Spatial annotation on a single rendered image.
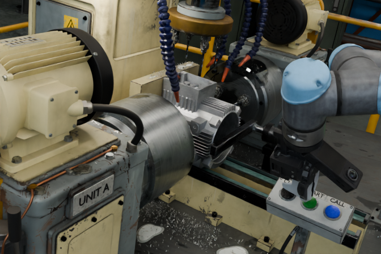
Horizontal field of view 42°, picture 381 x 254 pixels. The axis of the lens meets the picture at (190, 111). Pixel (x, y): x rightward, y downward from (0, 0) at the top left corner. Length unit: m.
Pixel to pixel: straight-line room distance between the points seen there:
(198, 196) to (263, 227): 0.21
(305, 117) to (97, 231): 0.42
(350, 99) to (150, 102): 0.52
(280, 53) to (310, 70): 0.99
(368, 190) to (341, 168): 0.87
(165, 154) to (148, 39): 0.52
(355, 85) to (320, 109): 0.07
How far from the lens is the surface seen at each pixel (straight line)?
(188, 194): 1.46
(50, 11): 1.47
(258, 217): 1.38
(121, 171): 0.94
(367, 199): 1.76
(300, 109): 0.82
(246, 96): 1.58
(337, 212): 1.08
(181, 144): 1.16
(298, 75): 0.80
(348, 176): 0.96
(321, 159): 0.94
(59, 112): 0.80
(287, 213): 1.10
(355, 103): 0.83
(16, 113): 0.79
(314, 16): 1.90
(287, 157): 0.97
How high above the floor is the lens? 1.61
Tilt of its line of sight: 22 degrees down
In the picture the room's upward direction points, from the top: 9 degrees clockwise
